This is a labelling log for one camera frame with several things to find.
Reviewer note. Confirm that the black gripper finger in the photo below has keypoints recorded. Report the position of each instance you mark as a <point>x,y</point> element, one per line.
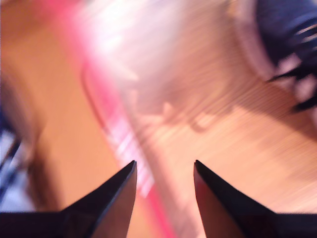
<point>104,213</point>
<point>223,213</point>

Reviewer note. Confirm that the blue suede white-striped shoe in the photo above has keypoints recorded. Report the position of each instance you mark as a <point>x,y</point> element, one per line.
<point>280,22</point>
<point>11,196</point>

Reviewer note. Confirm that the red cardboard shoebox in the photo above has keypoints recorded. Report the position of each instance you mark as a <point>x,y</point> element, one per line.
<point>109,111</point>

